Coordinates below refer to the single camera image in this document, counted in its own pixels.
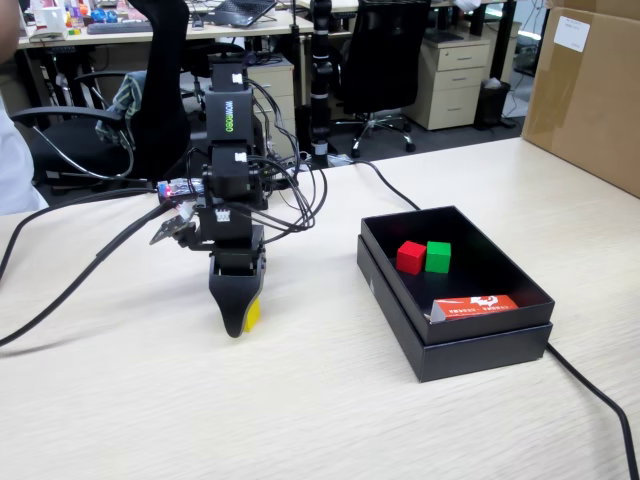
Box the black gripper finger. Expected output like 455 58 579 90
208 252 267 340

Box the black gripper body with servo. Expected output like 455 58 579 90
188 204 267 258

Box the yellow wooden cube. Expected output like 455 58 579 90
243 298 263 334

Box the person's bare forearm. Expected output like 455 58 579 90
0 12 39 67

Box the black box inner tray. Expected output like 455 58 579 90
359 204 556 346

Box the black box outer lid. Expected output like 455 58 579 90
355 234 554 384

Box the large brown cardboard box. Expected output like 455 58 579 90
520 0 640 199

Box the controller board with LEDs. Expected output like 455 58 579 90
156 178 206 202

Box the striped green cloth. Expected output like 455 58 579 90
94 69 149 151

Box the black office chair with armrests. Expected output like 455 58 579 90
9 0 194 195

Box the black pole with white bands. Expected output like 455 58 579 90
308 0 335 170

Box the red wooden cube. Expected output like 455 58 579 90
395 240 428 276

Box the green wooden cube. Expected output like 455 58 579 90
424 240 452 275

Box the black open laptop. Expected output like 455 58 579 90
205 0 279 29

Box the long beige office desk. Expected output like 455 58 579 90
17 9 315 52

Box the person in white shirt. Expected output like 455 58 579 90
0 94 50 217

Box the dark computer keyboard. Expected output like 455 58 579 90
86 20 154 36

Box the black mesh office chair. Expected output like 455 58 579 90
330 0 434 159

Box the orange red paper carton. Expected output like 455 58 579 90
424 294 520 325

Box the white desk gadget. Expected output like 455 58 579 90
28 6 69 42

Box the black trash bin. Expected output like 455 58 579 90
473 78 513 129

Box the white shipping label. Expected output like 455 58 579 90
552 15 592 54

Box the small wrist camera board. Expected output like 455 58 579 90
148 214 198 247

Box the thick black camera cable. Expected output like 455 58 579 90
0 187 190 349

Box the beige drawer pedestal with lock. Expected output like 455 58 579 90
403 37 494 132

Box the thick black power cable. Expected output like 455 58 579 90
327 158 640 480

